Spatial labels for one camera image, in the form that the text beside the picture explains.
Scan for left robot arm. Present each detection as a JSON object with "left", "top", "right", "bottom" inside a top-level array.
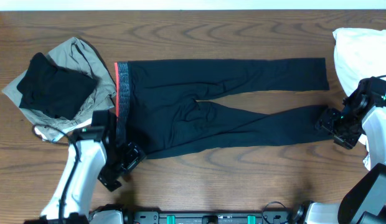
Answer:
[{"left": 25, "top": 126, "right": 146, "bottom": 224}]

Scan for left black cable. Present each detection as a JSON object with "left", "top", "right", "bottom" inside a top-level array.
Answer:
[{"left": 31, "top": 124, "right": 82, "bottom": 224}]

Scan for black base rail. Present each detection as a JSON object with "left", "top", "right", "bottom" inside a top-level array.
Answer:
[{"left": 88, "top": 201, "right": 310, "bottom": 224}]

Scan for white garment under khaki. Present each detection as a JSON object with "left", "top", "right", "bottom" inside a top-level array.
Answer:
[{"left": 34, "top": 128, "right": 47, "bottom": 141}]

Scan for white shirt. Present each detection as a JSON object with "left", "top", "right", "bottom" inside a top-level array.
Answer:
[{"left": 332, "top": 28, "right": 386, "bottom": 170}]

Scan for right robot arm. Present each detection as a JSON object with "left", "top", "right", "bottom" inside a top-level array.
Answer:
[{"left": 303, "top": 96, "right": 386, "bottom": 224}]

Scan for folded khaki garment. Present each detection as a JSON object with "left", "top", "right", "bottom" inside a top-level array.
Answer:
[{"left": 3, "top": 37, "right": 116, "bottom": 141}]

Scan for folded black garment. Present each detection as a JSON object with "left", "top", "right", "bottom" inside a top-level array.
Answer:
[{"left": 17, "top": 52, "right": 97, "bottom": 120}]

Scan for black leggings red waistband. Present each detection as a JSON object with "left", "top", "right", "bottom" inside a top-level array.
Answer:
[{"left": 116, "top": 58, "right": 329, "bottom": 159}]

